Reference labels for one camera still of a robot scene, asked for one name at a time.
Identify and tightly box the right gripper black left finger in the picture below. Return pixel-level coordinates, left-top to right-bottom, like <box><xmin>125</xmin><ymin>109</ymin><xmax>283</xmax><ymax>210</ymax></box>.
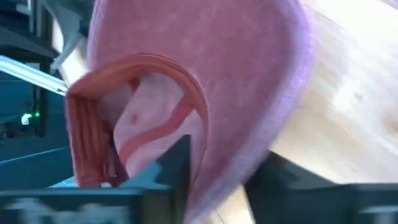
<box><xmin>141</xmin><ymin>134</ymin><xmax>192</xmax><ymax>224</ymax></box>

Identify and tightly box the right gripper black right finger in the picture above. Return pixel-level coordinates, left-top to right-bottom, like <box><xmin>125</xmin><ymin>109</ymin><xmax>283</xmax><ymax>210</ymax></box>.
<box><xmin>244</xmin><ymin>151</ymin><xmax>398</xmax><ymax>224</ymax></box>

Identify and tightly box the pink red baseball cap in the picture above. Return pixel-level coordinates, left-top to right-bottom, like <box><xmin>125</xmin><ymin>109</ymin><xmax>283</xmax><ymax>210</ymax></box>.
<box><xmin>64</xmin><ymin>0</ymin><xmax>315</xmax><ymax>224</ymax></box>

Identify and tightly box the device with green light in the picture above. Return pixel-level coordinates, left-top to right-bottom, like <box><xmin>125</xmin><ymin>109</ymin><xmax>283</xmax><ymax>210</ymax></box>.
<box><xmin>20</xmin><ymin>111</ymin><xmax>41</xmax><ymax>126</ymax></box>

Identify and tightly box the dark shelf unit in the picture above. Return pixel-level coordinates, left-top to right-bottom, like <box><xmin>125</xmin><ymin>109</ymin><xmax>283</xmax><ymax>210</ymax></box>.
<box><xmin>0</xmin><ymin>0</ymin><xmax>58</xmax><ymax>60</ymax></box>

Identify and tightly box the silver aluminium frame bar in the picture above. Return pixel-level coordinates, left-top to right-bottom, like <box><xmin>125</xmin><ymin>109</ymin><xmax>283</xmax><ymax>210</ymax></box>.
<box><xmin>0</xmin><ymin>55</ymin><xmax>68</xmax><ymax>96</ymax></box>

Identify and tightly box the grey angled bracket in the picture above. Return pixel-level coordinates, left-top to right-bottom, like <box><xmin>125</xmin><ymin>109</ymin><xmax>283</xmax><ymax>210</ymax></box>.
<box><xmin>43</xmin><ymin>0</ymin><xmax>86</xmax><ymax>71</ymax></box>

